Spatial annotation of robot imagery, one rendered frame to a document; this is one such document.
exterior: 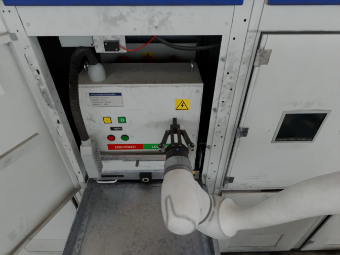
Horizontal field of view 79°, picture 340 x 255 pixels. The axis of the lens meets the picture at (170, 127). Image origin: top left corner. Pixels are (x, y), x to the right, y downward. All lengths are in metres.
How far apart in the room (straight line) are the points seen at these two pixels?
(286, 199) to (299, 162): 0.67
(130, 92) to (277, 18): 0.52
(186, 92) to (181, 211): 0.44
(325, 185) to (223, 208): 0.30
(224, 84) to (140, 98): 0.31
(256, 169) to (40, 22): 0.99
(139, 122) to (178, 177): 0.37
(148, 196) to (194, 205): 0.55
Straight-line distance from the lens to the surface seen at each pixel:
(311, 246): 2.01
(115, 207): 1.07
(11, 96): 0.85
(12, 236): 1.10
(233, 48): 0.72
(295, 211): 0.46
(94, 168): 0.94
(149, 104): 0.82
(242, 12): 0.70
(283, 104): 0.86
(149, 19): 0.67
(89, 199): 1.12
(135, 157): 0.95
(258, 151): 0.98
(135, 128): 0.89
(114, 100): 0.83
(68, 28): 0.73
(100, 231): 1.03
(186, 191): 0.56
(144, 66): 0.94
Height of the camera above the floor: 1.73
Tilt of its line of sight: 38 degrees down
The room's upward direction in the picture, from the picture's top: straight up
